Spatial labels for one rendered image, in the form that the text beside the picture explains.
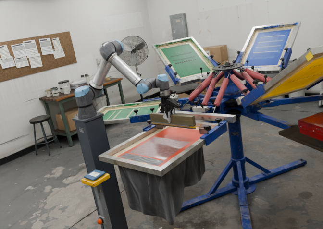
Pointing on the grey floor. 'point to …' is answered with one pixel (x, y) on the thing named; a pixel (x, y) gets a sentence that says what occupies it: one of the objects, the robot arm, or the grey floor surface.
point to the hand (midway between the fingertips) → (171, 120)
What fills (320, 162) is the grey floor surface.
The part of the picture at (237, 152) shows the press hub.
